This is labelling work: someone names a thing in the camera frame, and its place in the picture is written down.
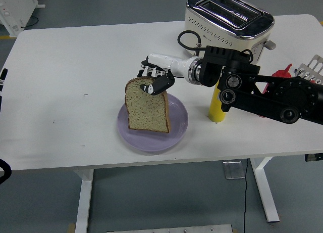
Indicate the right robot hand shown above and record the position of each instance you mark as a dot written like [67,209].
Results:
[166,63]

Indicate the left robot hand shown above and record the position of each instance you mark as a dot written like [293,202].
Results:
[3,78]

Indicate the brown-crusted bread slice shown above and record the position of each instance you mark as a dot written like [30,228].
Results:
[146,111]

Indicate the cream and chrome toaster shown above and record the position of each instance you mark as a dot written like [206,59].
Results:
[214,23]

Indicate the purple round plate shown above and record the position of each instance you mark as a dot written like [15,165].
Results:
[156,142]

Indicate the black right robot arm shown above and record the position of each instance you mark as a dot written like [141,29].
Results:
[252,96]

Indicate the metal floor plate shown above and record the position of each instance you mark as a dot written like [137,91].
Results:
[233,170]

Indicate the yellow squeeze bottle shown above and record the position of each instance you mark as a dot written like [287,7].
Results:
[215,109]

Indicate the white appliance cabinet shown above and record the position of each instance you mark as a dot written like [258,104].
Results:
[12,10]

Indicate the red squeeze bottle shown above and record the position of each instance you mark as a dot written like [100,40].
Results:
[281,73]

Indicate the metal toast rack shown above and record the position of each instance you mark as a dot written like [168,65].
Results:
[315,66]

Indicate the white table leg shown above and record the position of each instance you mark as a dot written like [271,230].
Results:
[84,205]
[265,192]

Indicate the wooden board piece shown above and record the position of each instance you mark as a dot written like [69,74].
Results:
[72,228]

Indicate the black table control box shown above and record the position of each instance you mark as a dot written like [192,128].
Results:
[314,157]

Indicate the grey metal base plate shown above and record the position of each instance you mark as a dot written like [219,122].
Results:
[169,229]

